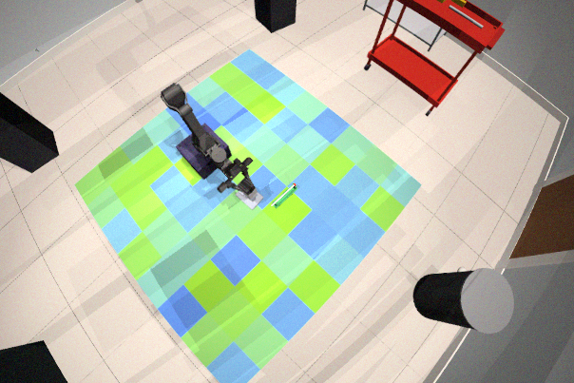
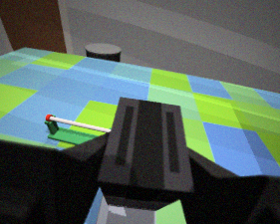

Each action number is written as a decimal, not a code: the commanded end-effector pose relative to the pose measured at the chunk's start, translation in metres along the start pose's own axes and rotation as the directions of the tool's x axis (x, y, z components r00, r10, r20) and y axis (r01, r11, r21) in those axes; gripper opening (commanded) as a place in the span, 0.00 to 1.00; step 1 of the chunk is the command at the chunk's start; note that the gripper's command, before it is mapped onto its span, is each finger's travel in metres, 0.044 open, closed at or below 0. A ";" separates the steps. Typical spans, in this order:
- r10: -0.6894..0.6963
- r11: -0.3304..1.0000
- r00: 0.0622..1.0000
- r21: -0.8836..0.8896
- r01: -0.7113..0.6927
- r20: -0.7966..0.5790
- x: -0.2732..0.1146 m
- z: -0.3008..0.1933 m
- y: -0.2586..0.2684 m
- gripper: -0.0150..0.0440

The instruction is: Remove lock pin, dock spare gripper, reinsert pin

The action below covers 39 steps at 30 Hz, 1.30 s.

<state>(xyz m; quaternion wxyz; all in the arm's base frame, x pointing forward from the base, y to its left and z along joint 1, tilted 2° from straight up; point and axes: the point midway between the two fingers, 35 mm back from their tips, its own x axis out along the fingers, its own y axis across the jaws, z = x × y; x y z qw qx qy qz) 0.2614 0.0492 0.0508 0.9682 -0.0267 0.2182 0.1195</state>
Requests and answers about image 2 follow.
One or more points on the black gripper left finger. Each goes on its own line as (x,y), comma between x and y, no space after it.
(66,179)

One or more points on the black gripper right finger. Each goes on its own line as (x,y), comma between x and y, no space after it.
(223,197)

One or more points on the grey pin with red cap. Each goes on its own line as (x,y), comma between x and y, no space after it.
(50,118)

